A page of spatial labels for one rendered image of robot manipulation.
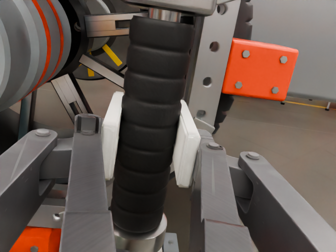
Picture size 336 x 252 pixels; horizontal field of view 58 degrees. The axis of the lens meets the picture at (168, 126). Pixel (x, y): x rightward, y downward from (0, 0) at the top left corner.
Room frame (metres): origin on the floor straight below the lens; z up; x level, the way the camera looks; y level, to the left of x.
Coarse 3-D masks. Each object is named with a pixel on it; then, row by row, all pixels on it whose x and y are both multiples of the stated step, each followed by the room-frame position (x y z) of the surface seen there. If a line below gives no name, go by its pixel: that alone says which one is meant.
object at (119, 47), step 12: (84, 0) 0.83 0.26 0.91; (96, 0) 0.84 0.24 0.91; (108, 0) 0.89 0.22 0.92; (120, 0) 0.90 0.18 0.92; (96, 12) 0.84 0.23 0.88; (108, 12) 0.89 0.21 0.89; (120, 24) 0.90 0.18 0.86; (120, 36) 0.90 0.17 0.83; (96, 48) 0.89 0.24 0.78; (120, 48) 0.90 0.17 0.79; (108, 60) 0.89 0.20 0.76; (120, 60) 0.90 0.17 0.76; (72, 72) 0.88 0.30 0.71; (84, 72) 0.88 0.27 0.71
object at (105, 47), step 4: (104, 48) 0.89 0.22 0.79; (108, 48) 0.89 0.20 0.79; (108, 52) 0.89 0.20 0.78; (112, 52) 0.89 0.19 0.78; (112, 56) 0.89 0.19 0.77; (116, 56) 0.89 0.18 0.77; (116, 60) 0.89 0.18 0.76; (116, 64) 0.89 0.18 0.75; (88, 68) 0.88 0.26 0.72; (88, 72) 0.88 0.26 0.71; (92, 72) 0.88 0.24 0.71
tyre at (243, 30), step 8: (248, 0) 0.48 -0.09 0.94; (240, 8) 0.48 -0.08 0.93; (248, 8) 0.48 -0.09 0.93; (240, 16) 0.48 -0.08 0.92; (248, 16) 0.48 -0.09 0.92; (240, 24) 0.48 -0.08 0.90; (248, 24) 0.48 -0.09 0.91; (240, 32) 0.48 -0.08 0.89; (248, 32) 0.48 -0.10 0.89; (224, 96) 0.48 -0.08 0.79; (232, 96) 0.49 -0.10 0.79; (224, 104) 0.48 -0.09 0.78; (216, 112) 0.48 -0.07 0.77; (224, 112) 0.49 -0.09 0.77; (216, 120) 0.48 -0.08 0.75; (216, 128) 0.48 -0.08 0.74
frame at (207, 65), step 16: (224, 0) 0.39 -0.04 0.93; (240, 0) 0.39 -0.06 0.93; (208, 16) 0.39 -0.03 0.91; (224, 16) 0.39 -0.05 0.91; (208, 32) 0.39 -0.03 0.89; (224, 32) 0.39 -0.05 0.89; (192, 48) 0.43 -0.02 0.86; (208, 48) 0.39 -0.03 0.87; (224, 48) 0.39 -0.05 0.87; (192, 64) 0.43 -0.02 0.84; (208, 64) 0.39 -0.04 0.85; (224, 64) 0.39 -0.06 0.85; (192, 80) 0.39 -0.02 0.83; (208, 80) 0.43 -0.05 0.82; (192, 96) 0.39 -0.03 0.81; (208, 96) 0.39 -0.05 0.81; (192, 112) 0.39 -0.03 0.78; (208, 112) 0.39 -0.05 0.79; (208, 128) 0.39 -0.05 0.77; (112, 176) 0.42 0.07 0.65; (64, 192) 0.41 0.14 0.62; (48, 208) 0.37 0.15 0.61; (64, 208) 0.37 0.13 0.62; (32, 224) 0.36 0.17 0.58; (48, 224) 0.37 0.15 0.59
